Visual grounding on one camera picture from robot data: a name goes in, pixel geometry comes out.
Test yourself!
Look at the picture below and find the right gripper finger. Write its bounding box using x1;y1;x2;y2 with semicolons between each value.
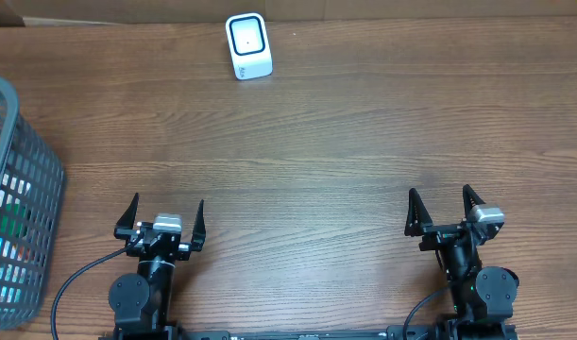
463;184;485;218
404;188;433;237

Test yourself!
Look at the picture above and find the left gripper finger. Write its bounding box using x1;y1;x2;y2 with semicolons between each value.
190;200;206;251
115;193;139;230

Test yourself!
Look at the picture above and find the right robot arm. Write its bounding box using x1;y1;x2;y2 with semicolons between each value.
401;184;519;340

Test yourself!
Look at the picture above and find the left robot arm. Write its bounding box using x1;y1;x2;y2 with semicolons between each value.
109;195;206;339

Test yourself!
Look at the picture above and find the white barcode scanner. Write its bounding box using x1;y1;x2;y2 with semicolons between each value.
225;12;273;80

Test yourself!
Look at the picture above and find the grey plastic mesh basket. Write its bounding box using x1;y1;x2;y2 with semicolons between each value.
0;77;66;331

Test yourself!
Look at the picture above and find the green wet wipes pack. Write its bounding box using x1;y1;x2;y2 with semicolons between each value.
0;203;31;238

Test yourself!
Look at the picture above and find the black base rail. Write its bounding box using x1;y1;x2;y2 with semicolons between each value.
98;325;519;340

